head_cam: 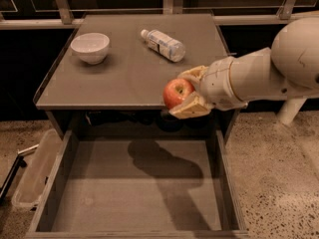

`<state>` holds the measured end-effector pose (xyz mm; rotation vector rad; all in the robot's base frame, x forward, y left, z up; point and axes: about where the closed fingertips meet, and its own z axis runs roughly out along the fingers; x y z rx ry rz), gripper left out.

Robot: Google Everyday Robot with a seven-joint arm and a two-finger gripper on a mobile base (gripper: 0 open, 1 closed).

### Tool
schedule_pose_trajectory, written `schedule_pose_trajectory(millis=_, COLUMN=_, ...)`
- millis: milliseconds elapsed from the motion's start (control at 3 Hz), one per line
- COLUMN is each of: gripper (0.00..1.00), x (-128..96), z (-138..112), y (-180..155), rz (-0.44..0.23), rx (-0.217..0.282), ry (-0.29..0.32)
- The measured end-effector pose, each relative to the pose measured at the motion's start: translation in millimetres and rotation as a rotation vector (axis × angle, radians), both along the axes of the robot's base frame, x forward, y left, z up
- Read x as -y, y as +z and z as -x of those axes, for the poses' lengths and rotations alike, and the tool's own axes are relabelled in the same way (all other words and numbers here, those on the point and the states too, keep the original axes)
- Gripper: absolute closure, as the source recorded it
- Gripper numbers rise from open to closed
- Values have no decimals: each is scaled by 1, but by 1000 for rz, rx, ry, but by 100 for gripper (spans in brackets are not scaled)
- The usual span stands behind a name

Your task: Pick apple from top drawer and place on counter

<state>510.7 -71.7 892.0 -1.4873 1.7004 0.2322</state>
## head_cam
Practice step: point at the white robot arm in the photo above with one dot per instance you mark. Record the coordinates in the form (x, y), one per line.
(288, 71)

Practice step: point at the white ceramic bowl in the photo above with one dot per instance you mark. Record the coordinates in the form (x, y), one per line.
(91, 48)

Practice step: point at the open grey top drawer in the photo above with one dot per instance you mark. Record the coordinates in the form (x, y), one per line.
(140, 188)

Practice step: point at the clear plastic water bottle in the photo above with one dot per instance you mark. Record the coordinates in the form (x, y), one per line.
(164, 44)

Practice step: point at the metal railing frame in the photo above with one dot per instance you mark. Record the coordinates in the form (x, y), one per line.
(35, 14)

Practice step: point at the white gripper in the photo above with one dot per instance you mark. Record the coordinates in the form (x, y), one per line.
(217, 84)

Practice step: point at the grey cabinet counter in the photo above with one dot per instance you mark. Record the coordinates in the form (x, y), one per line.
(132, 76)

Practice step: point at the clear plastic bin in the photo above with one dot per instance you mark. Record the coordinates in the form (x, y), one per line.
(35, 177)

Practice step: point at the black metal stand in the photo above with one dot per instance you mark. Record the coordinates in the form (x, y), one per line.
(18, 162)

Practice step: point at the red apple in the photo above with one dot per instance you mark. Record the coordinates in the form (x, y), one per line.
(176, 91)

